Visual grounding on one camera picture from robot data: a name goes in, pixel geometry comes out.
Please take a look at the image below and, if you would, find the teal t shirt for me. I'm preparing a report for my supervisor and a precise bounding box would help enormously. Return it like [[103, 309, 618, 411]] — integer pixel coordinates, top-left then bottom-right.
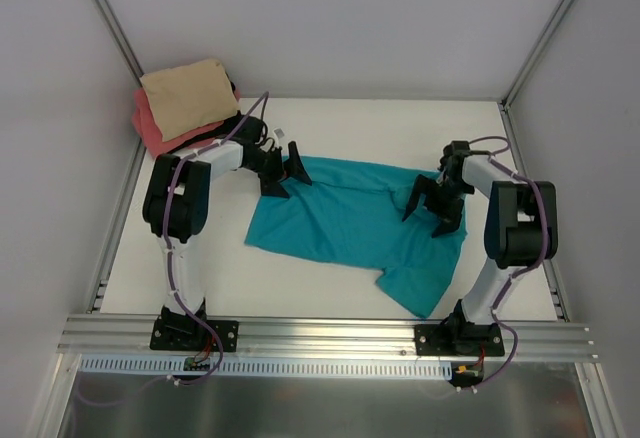
[[245, 156, 466, 318]]

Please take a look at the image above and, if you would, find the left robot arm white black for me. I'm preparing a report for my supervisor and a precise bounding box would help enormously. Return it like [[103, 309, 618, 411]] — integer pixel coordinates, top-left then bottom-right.
[[142, 116, 312, 351]]

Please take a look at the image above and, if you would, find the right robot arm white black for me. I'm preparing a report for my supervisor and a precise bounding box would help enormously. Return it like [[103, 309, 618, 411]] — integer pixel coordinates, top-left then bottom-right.
[[404, 141, 558, 357]]

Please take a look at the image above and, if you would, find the beige folded t shirt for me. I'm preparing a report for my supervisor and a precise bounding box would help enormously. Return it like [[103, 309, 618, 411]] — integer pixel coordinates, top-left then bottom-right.
[[141, 58, 239, 141]]

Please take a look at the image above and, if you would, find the pink folded t shirt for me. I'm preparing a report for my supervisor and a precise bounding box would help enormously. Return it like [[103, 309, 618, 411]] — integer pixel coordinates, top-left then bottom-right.
[[132, 88, 213, 158]]

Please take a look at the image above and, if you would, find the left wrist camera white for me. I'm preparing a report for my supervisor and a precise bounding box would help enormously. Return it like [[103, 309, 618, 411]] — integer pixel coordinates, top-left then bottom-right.
[[267, 128, 285, 151]]

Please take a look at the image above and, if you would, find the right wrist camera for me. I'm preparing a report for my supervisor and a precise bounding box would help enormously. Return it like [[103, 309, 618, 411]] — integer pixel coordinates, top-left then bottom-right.
[[438, 140, 484, 176]]

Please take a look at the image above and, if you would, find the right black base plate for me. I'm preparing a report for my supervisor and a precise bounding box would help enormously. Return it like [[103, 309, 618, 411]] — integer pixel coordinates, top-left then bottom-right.
[[414, 324, 505, 357]]

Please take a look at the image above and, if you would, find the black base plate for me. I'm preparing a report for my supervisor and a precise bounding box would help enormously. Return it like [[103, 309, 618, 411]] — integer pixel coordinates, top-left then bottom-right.
[[149, 315, 239, 352], [414, 324, 505, 357]]

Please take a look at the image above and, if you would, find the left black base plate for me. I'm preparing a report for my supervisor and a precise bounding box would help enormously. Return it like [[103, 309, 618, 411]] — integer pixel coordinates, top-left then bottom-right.
[[149, 315, 239, 352]]

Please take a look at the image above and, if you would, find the white slotted cable duct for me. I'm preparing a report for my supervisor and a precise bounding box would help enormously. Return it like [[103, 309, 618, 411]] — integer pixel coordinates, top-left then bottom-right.
[[79, 354, 452, 381]]

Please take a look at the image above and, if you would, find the aluminium mounting rail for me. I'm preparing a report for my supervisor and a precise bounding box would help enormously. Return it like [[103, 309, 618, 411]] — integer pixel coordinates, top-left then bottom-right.
[[57, 313, 600, 363]]

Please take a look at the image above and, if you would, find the right aluminium frame post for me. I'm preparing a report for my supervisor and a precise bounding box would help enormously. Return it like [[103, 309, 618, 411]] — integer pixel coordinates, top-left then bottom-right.
[[500, 0, 577, 110]]

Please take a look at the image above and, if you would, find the aluminium frame post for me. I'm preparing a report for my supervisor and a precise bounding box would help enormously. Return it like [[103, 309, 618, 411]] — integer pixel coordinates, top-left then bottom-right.
[[91, 0, 143, 84], [500, 0, 577, 110]]

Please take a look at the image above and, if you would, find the left aluminium frame post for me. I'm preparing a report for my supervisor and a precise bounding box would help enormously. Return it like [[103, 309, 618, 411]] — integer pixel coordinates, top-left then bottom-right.
[[91, 0, 143, 84]]

